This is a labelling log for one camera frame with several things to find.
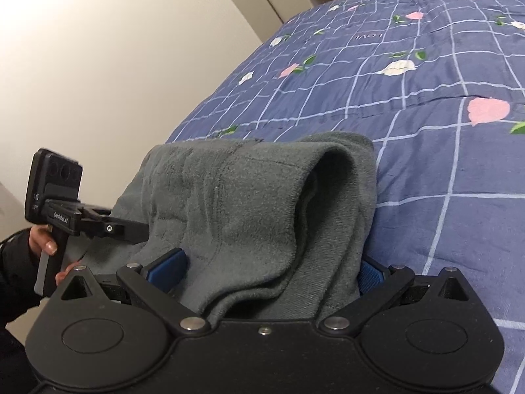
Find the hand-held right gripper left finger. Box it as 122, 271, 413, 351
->
61, 248, 211, 336

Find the person's left forearm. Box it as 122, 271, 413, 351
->
0, 230, 45, 337

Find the blue checked floral bedsheet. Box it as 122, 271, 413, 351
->
111, 0, 525, 378

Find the grey towel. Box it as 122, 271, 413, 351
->
110, 131, 379, 326

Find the person's left hand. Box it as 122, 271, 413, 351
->
28, 227, 81, 286

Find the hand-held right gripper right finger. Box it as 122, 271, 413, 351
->
319, 256, 468, 336

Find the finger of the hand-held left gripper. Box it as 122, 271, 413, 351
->
97, 218, 150, 244

